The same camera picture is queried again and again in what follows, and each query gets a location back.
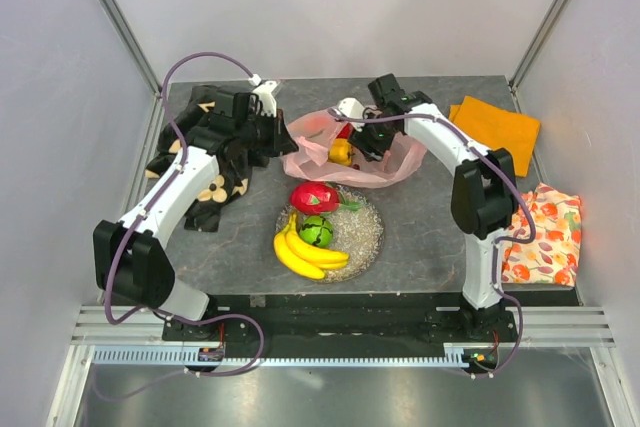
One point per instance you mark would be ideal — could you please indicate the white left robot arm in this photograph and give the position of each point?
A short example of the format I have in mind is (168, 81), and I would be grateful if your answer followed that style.
(231, 132)

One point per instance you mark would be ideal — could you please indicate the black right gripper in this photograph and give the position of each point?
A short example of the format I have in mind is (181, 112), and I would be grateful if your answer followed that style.
(362, 139)

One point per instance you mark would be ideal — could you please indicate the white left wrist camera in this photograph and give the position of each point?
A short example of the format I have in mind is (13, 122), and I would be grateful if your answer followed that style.
(266, 93)

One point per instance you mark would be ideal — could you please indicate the green fake watermelon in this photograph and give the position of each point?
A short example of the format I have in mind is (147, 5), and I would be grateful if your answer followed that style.
(317, 231)

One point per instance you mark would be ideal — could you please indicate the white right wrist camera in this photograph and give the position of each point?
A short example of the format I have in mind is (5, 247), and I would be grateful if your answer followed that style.
(351, 110)

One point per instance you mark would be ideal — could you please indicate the floral patterned cloth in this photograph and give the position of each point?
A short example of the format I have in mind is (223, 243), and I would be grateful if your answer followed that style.
(553, 256)

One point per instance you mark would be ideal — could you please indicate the pink plastic bag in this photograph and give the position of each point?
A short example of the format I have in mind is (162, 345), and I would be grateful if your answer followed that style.
(315, 134)

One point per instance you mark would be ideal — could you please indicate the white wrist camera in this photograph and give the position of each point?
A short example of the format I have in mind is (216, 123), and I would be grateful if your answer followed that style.
(266, 93)
(351, 110)

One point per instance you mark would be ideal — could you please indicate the black flower patterned cloth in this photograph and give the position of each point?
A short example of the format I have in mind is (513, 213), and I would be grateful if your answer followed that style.
(230, 184)

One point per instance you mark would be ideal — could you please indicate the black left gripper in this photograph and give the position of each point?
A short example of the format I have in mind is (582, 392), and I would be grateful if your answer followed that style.
(281, 141)

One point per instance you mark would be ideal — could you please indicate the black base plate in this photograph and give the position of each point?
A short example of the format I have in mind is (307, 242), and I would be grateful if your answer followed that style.
(432, 318)

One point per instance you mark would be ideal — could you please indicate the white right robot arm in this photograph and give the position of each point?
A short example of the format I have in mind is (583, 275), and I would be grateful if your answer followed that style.
(484, 193)

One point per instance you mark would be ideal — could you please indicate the red fake apple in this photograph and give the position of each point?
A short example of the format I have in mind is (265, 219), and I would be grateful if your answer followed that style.
(345, 132)

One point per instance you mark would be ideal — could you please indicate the grey slotted cable duct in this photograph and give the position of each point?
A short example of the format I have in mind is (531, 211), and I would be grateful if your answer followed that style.
(196, 356)

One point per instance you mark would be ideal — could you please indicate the yellow fake bell pepper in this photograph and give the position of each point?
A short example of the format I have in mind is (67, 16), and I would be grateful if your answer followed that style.
(341, 152)

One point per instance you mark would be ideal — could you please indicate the yellow fake banana bunch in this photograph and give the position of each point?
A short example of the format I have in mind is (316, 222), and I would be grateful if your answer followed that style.
(302, 258)

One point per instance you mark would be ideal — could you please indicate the speckled round plate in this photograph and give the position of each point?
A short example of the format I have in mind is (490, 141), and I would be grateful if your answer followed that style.
(359, 234)

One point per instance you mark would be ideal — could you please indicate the red fake dragon fruit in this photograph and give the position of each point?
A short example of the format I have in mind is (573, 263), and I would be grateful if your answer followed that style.
(317, 198)

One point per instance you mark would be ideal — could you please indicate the orange folded cloth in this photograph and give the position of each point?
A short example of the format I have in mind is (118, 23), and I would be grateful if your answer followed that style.
(498, 128)

